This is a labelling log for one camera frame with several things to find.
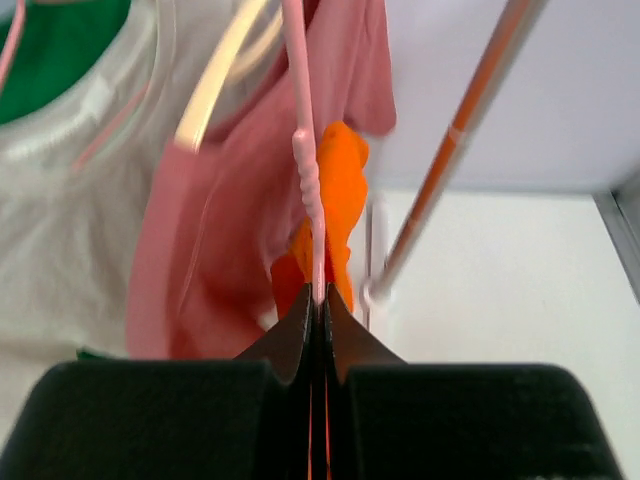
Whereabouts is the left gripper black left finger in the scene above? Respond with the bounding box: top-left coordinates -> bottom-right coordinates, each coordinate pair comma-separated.
1,287 -> 314,479

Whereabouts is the aluminium rail frame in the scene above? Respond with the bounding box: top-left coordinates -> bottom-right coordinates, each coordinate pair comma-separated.
594,192 -> 639,301

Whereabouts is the beige t shirt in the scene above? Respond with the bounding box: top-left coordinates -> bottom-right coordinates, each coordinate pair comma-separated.
0,0 -> 251,361

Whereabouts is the metal clothes rack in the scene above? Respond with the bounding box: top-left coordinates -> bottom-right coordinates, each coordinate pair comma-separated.
360,0 -> 547,329

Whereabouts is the beige wooden hanger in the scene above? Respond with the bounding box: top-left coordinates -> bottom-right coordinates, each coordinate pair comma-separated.
174,0 -> 284,152

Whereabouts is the pink t shirt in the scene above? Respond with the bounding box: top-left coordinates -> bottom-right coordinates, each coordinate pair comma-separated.
126,1 -> 396,359

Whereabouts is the orange t shirt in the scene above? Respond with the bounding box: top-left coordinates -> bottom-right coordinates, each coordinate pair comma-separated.
271,122 -> 369,319

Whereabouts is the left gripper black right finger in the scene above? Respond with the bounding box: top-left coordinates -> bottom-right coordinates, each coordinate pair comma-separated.
324,286 -> 622,479

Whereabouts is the green t shirt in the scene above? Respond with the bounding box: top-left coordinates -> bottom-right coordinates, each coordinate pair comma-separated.
1,0 -> 131,124

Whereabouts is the pink wire hanger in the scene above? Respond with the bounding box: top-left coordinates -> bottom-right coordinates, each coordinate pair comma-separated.
1,1 -> 158,176
281,0 -> 325,306

